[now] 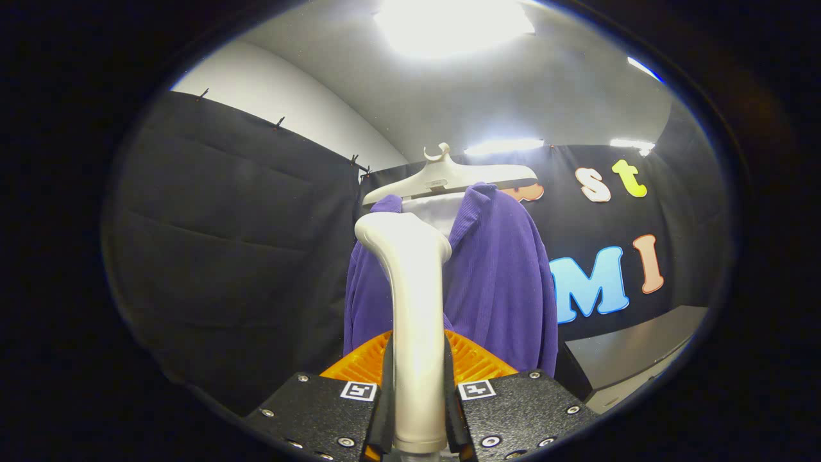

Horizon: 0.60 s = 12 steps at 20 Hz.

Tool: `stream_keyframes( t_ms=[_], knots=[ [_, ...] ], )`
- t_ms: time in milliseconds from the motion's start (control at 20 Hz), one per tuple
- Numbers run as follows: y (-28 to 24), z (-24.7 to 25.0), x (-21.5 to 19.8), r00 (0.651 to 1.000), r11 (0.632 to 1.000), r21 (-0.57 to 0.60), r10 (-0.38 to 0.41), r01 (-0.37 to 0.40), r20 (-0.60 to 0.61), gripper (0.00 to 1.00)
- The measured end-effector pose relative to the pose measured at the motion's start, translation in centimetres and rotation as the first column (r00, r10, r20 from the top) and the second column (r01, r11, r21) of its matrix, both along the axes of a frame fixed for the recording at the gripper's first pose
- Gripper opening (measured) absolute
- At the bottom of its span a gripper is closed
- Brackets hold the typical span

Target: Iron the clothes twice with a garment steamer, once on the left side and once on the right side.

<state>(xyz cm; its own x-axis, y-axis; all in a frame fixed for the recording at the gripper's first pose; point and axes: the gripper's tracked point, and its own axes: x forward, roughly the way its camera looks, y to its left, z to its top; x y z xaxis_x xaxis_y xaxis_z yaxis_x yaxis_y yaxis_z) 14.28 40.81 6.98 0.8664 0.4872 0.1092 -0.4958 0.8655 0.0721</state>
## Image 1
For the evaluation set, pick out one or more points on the grey cabinet with dark top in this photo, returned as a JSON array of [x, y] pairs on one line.
[[635, 346]]

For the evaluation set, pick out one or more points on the white clothes hanger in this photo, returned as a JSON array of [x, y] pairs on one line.
[[449, 176]]

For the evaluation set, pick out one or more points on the large ceiling light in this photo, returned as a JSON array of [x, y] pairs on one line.
[[452, 25]]

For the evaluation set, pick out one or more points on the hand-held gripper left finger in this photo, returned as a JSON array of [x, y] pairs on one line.
[[321, 410]]

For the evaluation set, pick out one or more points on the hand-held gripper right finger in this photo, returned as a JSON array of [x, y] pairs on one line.
[[513, 410]]

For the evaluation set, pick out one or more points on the white garment steamer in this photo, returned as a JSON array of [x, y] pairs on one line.
[[417, 308]]

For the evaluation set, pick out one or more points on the purple jacket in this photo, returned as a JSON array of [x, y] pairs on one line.
[[500, 282]]

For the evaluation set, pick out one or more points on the long strip ceiling light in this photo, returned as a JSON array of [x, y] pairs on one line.
[[503, 146]]

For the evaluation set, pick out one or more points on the small ceiling light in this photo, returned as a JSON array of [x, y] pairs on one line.
[[632, 144]]

